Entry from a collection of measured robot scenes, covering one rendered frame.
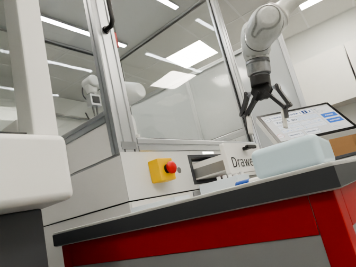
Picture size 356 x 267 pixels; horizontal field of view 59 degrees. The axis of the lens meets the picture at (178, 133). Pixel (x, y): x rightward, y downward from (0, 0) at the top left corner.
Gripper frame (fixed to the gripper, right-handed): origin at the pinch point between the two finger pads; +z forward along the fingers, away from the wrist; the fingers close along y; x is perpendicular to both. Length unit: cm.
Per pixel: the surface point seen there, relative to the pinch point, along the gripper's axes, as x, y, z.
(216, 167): 15.9, 13.9, 12.4
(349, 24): -364, 13, -165
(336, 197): 74, -37, 18
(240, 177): 33.2, -4.0, 15.9
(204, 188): 36.0, 6.3, 18.2
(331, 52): -324, 33, -122
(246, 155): 2.2, 8.7, 8.9
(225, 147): 16.6, 9.1, 5.9
